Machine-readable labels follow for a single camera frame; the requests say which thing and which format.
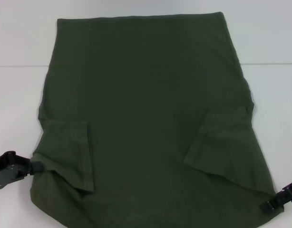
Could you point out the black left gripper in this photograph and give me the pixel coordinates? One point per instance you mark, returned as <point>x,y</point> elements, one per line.
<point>8,169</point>

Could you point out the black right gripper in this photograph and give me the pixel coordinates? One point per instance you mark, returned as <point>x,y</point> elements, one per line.
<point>289,191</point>

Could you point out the dark green shirt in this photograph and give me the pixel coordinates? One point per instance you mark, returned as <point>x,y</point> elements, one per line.
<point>146,107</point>

